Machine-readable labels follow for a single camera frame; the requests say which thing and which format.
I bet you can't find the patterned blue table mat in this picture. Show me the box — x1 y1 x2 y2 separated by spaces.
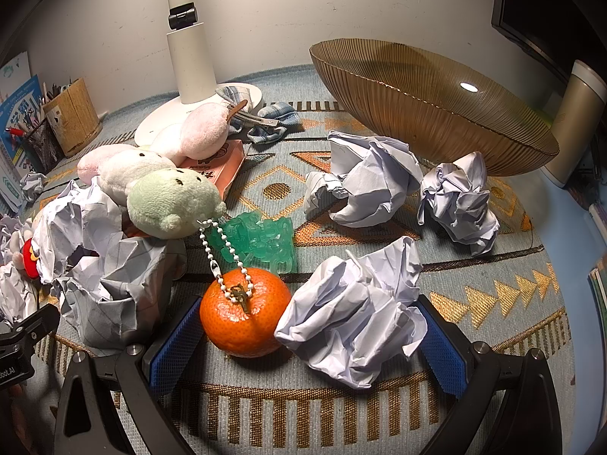
0 64 570 455

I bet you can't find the green translucent toy figure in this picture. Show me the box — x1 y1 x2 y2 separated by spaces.
207 212 299 275

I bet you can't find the white green booklet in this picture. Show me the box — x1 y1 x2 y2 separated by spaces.
0 152 25 214

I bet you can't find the brown ribbed glass bowl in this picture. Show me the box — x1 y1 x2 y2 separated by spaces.
309 39 560 177

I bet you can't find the plush dumpling skewer keychain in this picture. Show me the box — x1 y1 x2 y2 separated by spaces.
77 144 259 304

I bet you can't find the blue printed booklet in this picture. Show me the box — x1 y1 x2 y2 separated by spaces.
0 74 46 176

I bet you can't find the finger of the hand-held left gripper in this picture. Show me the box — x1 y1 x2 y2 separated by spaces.
0 302 61 349

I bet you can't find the red small toy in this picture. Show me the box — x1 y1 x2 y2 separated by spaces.
10 227 43 279

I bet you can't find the black monitor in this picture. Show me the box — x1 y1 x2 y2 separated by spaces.
491 0 607 86

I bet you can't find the plaid bow hair clip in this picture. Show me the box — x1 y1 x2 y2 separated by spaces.
215 84 302 145

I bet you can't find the white desk lamp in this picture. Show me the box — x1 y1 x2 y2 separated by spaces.
134 0 264 147

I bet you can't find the orange tangerine with stem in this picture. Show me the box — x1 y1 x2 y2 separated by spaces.
199 268 292 358

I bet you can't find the small crumpled paper ball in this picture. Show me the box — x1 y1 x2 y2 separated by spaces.
20 173 48 202

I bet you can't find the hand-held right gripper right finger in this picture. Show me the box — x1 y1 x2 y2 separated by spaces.
417 294 563 455

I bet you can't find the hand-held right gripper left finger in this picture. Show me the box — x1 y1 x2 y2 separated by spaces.
52 296 204 455

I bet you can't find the crumpled lined paper ball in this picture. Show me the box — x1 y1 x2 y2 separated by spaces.
52 237 188 356

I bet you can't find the black mesh pen holder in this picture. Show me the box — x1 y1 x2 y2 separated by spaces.
21 118 64 174

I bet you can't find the white paper ball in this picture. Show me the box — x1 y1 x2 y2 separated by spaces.
0 213 41 328
417 152 501 257
35 180 129 285
274 236 428 390
303 132 424 228

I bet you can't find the white printed booklet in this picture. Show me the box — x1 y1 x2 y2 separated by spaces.
0 52 31 105

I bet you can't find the stack of books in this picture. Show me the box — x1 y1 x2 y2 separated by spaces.
588 256 607 323

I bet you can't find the beige thermos bottle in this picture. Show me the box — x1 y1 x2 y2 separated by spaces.
543 59 603 188

